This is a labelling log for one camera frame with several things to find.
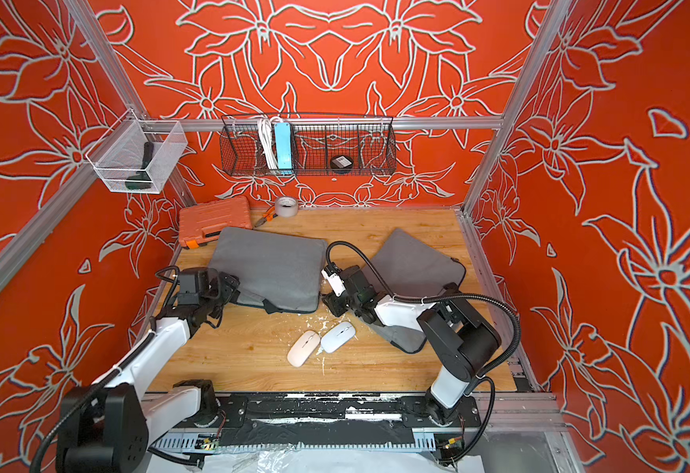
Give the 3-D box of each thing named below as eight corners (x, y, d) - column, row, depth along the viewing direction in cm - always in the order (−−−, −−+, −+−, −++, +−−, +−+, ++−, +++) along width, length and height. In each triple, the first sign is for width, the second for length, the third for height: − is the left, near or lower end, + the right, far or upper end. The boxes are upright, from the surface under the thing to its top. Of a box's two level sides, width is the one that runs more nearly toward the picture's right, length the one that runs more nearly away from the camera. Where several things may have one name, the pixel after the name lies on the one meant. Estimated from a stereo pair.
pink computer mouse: (285, 362, 83) (284, 359, 81) (307, 329, 89) (306, 326, 87) (301, 372, 81) (300, 370, 79) (322, 338, 87) (322, 335, 86)
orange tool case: (185, 252, 108) (178, 242, 104) (185, 219, 119) (179, 209, 114) (256, 234, 114) (252, 224, 109) (250, 205, 125) (246, 194, 120)
